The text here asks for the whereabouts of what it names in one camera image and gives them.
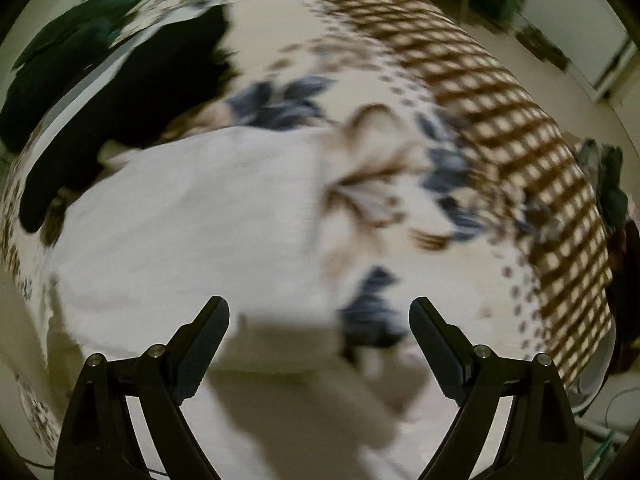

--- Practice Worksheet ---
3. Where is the cardboard box with clothes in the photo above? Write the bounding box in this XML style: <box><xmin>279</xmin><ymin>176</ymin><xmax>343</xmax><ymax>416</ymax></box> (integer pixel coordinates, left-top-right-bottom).
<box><xmin>576</xmin><ymin>139</ymin><xmax>639</xmax><ymax>280</ymax></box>

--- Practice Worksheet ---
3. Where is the brown checkered bed sheet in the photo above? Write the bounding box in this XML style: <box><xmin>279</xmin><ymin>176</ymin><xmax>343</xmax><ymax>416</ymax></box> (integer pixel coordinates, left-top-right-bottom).
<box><xmin>322</xmin><ymin>0</ymin><xmax>613</xmax><ymax>385</ymax></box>

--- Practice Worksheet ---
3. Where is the floral bed quilt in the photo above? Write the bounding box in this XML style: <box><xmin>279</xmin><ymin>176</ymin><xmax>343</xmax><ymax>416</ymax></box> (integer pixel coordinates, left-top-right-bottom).
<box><xmin>1</xmin><ymin>0</ymin><xmax>542</xmax><ymax>477</ymax></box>

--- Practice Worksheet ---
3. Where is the white wardrobe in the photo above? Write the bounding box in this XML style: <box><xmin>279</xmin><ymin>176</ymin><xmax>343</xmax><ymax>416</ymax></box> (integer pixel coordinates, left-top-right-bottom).
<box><xmin>520</xmin><ymin>0</ymin><xmax>637</xmax><ymax>102</ymax></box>

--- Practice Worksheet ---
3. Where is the dark green blanket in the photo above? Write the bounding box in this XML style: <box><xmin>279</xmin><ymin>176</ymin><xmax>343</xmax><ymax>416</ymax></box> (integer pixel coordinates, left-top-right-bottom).
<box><xmin>1</xmin><ymin>0</ymin><xmax>141</xmax><ymax>154</ymax></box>

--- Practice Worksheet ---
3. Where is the white knit sweater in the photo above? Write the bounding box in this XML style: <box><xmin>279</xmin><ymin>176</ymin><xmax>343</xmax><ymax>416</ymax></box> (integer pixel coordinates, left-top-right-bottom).
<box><xmin>47</xmin><ymin>127</ymin><xmax>426</xmax><ymax>479</ymax></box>

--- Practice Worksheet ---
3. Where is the striped black grey sweater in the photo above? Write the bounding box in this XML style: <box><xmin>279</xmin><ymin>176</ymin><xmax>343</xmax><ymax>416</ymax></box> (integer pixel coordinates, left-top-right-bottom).
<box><xmin>18</xmin><ymin>6</ymin><xmax>235</xmax><ymax>233</ymax></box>

